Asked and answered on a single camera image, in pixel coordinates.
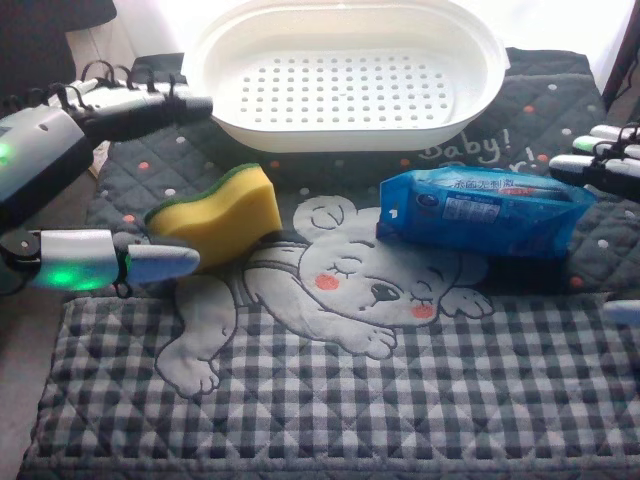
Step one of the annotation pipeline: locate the dark frame post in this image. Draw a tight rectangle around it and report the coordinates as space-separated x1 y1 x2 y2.
601 0 640 114

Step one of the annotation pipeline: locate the blue wet wipes pack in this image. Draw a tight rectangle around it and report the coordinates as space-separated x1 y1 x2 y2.
375 168 599 261

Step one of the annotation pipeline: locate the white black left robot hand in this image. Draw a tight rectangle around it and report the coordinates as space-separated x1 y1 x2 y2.
0 59 216 297

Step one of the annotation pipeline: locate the yellow green sponge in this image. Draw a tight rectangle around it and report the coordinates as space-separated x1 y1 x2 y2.
144 163 284 274

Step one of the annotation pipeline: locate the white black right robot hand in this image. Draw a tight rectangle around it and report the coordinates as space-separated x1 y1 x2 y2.
548 122 640 327

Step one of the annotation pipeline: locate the white sneaker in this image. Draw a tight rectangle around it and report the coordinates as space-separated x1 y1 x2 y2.
87 141 110 180

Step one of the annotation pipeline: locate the grey bear print quilt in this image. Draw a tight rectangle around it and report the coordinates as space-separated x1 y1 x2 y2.
17 47 640 480

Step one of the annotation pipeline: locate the white perforated oval basket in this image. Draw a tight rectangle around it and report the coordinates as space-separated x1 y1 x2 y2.
180 0 512 155

